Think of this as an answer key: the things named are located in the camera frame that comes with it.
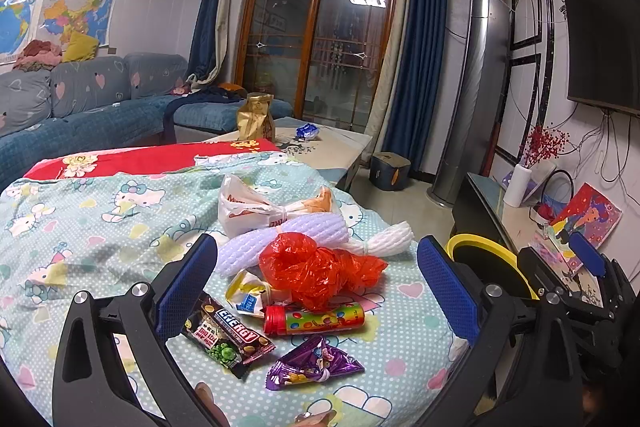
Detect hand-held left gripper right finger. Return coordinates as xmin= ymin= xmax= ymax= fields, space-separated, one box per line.
xmin=416 ymin=234 xmax=583 ymax=427

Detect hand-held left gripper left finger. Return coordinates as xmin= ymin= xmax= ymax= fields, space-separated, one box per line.
xmin=52 ymin=234 xmax=221 ymax=427

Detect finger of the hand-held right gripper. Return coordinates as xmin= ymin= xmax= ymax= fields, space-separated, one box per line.
xmin=517 ymin=247 xmax=608 ymax=310
xmin=569 ymin=231 xmax=633 ymax=303

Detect yellow-rimmed black trash bin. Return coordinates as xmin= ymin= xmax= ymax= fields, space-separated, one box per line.
xmin=446 ymin=234 xmax=533 ymax=300

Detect yellow white snack wrapper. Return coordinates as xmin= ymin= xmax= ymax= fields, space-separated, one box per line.
xmin=225 ymin=269 xmax=273 ymax=319

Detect dark chocolate bar wrapper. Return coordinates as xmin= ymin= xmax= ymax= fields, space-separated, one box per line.
xmin=182 ymin=292 xmax=276 ymax=380

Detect small white foam net sleeve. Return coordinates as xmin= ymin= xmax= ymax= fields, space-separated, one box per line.
xmin=345 ymin=221 xmax=416 ymax=258

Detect large white foam net sleeve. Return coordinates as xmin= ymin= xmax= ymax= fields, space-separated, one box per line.
xmin=215 ymin=213 xmax=351 ymax=278

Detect white plastic bag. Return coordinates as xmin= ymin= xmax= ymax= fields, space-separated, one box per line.
xmin=218 ymin=174 xmax=346 ymax=239

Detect red plastic bag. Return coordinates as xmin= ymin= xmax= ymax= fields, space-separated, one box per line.
xmin=258 ymin=232 xmax=390 ymax=311

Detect red-capped candy tube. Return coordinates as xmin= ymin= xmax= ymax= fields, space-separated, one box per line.
xmin=263 ymin=302 xmax=366 ymax=337

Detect purple snack wrapper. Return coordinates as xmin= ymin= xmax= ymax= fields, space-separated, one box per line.
xmin=265 ymin=334 xmax=366 ymax=393

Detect person's left hand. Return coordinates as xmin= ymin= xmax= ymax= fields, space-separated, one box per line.
xmin=192 ymin=382 xmax=337 ymax=427

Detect colourful bead tray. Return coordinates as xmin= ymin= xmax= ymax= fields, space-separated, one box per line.
xmin=530 ymin=232 xmax=586 ymax=277

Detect colourful figure painting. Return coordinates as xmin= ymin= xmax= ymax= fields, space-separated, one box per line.
xmin=550 ymin=183 xmax=623 ymax=273

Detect dark television cabinet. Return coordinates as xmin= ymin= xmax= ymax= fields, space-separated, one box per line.
xmin=451 ymin=172 xmax=621 ymax=293

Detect white ribbed vase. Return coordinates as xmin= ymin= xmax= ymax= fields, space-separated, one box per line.
xmin=504 ymin=164 xmax=532 ymax=208

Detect teal cartoon cat blanket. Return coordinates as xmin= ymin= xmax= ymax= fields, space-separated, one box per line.
xmin=0 ymin=152 xmax=471 ymax=427

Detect red berry branches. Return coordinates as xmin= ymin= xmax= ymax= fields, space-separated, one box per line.
xmin=520 ymin=124 xmax=571 ymax=170

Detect red printed blanket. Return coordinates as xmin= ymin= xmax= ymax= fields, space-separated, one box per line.
xmin=22 ymin=138 xmax=283 ymax=180

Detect blue storage stool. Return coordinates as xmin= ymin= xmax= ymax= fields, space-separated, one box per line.
xmin=370 ymin=152 xmax=412 ymax=192

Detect red stick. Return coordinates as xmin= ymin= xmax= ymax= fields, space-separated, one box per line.
xmin=481 ymin=117 xmax=502 ymax=178

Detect pile of seed shells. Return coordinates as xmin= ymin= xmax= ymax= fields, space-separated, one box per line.
xmin=274 ymin=141 xmax=323 ymax=156

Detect gold snack bag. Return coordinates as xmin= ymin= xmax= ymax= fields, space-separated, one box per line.
xmin=236 ymin=93 xmax=275 ymax=142

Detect silver tower air conditioner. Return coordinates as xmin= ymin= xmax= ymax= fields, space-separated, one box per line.
xmin=426 ymin=0 xmax=513 ymax=208

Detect grey coffee table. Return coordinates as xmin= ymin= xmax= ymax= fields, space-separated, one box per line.
xmin=200 ymin=117 xmax=373 ymax=192

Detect dark garment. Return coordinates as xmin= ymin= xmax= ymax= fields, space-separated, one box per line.
xmin=164 ymin=85 xmax=247 ymax=128

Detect blue grey sofa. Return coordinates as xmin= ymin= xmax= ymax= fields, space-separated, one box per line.
xmin=0 ymin=52 xmax=293 ymax=188

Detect beige curtain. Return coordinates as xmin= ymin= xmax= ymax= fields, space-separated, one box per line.
xmin=364 ymin=0 xmax=417 ymax=148
xmin=201 ymin=0 xmax=257 ymax=86

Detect blue curtain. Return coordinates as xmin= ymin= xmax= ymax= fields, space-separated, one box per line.
xmin=382 ymin=0 xmax=449 ymax=174
xmin=189 ymin=0 xmax=236 ymax=80

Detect yellow cushion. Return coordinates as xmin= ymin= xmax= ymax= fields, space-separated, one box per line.
xmin=61 ymin=29 xmax=100 ymax=62

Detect wooden sliding glass door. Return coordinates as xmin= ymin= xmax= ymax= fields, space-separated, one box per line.
xmin=235 ymin=0 xmax=404 ymax=130

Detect pile of pink clothes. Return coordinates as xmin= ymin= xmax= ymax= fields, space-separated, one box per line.
xmin=14 ymin=40 xmax=63 ymax=70

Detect country map poster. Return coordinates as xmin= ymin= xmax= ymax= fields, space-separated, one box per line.
xmin=41 ymin=0 xmax=115 ymax=48

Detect world map poster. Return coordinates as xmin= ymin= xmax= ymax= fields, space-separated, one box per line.
xmin=0 ymin=0 xmax=40 ymax=64

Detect basket with black handle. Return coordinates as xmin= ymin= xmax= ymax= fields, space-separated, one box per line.
xmin=532 ymin=169 xmax=576 ymax=224

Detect black wall cables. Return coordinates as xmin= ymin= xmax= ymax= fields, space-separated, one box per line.
xmin=570 ymin=102 xmax=640 ymax=184

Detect wall-mounted television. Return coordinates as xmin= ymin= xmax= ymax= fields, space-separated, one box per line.
xmin=556 ymin=0 xmax=640 ymax=116

